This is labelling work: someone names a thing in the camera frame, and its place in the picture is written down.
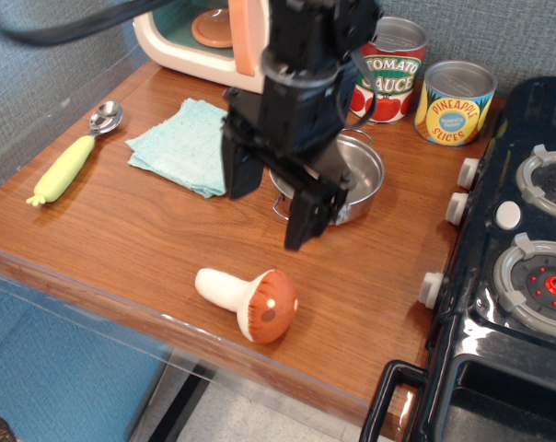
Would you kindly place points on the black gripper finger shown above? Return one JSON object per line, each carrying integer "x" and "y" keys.
{"x": 243, "y": 170}
{"x": 312, "y": 210}

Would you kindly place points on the black toy stove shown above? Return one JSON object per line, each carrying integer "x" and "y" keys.
{"x": 491, "y": 367}

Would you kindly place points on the brown and white plush mushroom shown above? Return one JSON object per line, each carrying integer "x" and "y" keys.
{"x": 265, "y": 307}

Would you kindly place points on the toy microwave teal and cream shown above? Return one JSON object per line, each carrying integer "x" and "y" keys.
{"x": 219, "y": 41}

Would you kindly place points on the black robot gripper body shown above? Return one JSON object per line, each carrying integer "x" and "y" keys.
{"x": 296, "y": 120}

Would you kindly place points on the tomato sauce can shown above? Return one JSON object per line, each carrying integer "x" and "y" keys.
{"x": 395, "y": 59}

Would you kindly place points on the light blue folded cloth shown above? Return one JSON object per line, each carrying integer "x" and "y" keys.
{"x": 185, "y": 148}

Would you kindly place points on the pineapple slices can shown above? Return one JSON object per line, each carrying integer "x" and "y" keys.
{"x": 455, "y": 99}

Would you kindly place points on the silver metal pot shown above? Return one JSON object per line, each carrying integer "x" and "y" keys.
{"x": 367, "y": 174}

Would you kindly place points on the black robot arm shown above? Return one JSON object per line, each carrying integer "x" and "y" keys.
{"x": 311, "y": 64}

